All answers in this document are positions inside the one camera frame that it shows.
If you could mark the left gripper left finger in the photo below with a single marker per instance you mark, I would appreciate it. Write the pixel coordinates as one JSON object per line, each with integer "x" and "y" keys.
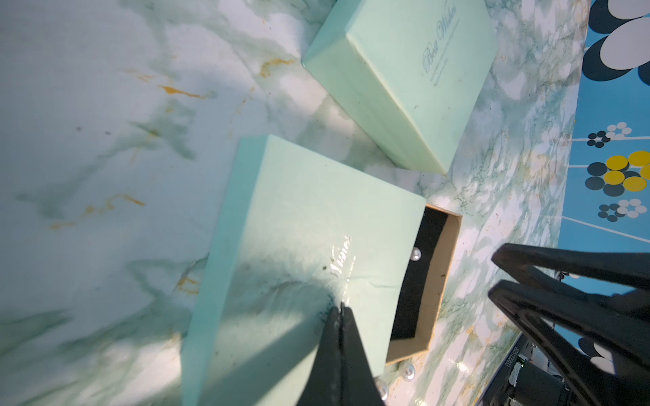
{"x": 323, "y": 386}

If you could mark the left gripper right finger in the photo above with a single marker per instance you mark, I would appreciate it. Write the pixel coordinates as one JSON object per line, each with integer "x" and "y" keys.
{"x": 357, "y": 384}

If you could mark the pearl earring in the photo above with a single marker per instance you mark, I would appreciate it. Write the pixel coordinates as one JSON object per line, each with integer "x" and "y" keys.
{"x": 407, "y": 371}
{"x": 416, "y": 255}
{"x": 382, "y": 388}

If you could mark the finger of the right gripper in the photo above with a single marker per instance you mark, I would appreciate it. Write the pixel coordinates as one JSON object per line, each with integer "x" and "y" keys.
{"x": 618, "y": 323}
{"x": 523, "y": 263}

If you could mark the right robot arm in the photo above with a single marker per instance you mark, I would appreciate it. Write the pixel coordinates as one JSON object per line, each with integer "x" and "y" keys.
{"x": 529, "y": 384}

